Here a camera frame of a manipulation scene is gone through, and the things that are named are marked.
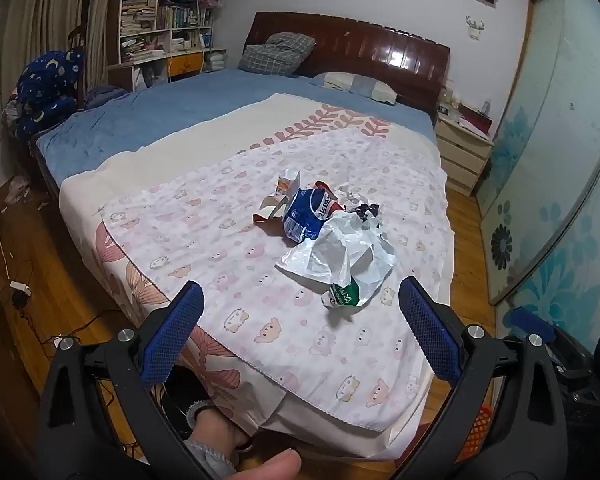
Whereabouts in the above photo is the white bookshelf with books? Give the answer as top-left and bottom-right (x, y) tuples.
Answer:
(105, 0), (228, 93)

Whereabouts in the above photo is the red white paper bag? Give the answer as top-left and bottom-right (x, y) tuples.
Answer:
(314, 180), (342, 202)

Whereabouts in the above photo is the dark wooden headboard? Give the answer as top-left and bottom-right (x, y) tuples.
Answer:
(243, 11), (451, 117)

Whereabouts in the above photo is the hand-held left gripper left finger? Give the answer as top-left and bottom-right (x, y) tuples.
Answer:
(39, 280), (206, 480)

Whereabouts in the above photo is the navy star print blanket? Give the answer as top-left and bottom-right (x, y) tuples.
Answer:
(10, 50), (86, 136)

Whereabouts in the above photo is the beige grey pillow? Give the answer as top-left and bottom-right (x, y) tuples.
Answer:
(312, 71), (398, 106)

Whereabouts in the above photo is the light wooden nightstand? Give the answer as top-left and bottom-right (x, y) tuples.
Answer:
(435, 107), (496, 198)

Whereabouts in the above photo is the flower print wardrobe door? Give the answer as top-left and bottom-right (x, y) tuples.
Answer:
(475, 0), (600, 361)

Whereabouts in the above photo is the crumpled white paper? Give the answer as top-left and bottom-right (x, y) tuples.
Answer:
(2, 175), (32, 206)

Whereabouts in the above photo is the blue bedsheet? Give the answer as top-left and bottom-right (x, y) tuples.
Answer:
(35, 67), (438, 186)

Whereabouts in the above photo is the beige curtain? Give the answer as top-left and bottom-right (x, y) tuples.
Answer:
(0, 0), (126, 111)

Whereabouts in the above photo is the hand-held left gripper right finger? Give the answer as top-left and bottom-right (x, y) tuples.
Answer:
(399, 276), (568, 480)

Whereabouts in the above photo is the orange plastic basket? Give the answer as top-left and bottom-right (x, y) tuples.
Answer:
(462, 402), (496, 461)

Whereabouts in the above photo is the black charger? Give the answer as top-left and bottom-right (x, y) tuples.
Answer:
(9, 280), (33, 309)

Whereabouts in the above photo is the white plastic bag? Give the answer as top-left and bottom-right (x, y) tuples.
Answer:
(275, 207), (398, 311)

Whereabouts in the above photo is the red cardboard box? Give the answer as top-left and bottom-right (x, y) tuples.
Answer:
(252, 192), (293, 223)

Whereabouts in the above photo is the crumpled white tissue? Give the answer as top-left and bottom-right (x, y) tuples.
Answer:
(332, 182), (366, 206)

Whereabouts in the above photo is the grey checked pillow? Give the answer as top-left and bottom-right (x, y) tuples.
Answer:
(237, 32), (317, 77)

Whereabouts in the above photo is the blue snack packet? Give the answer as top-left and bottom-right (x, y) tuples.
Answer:
(280, 186), (348, 245)

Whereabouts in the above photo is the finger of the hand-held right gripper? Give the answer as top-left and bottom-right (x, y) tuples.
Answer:
(510, 306), (557, 342)

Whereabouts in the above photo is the small drink carton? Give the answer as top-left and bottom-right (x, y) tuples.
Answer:
(277, 170), (301, 197)

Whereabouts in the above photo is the person's left hand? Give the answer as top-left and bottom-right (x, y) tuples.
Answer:
(228, 450), (303, 480)

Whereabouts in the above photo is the flat red box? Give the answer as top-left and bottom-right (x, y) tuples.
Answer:
(457, 104), (495, 134)

